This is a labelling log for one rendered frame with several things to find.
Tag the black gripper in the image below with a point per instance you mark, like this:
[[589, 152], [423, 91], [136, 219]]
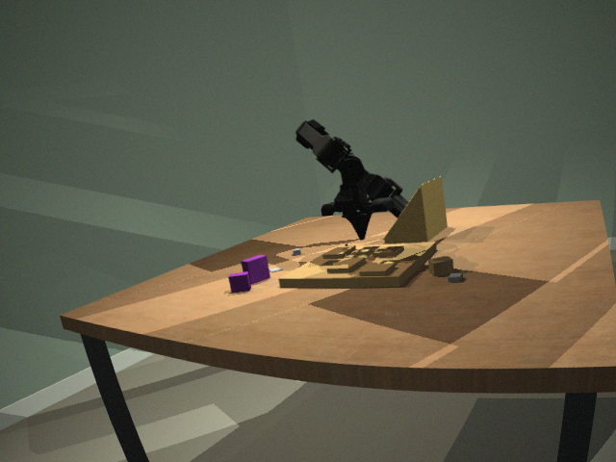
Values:
[[360, 220]]

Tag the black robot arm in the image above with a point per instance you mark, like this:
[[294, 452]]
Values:
[[333, 153]]

